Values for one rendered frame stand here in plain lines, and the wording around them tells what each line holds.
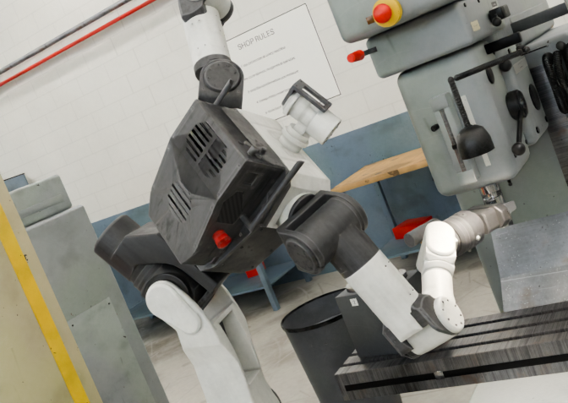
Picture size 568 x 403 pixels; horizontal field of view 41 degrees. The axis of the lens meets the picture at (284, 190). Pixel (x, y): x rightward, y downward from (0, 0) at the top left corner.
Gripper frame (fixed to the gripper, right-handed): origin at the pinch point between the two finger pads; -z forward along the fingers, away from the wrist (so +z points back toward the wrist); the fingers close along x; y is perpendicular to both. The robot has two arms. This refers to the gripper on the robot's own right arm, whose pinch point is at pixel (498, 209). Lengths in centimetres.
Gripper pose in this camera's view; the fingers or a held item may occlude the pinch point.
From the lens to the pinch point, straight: 189.6
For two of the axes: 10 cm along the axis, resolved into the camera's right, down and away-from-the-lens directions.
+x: -5.3, 1.2, 8.4
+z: -7.7, 3.6, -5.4
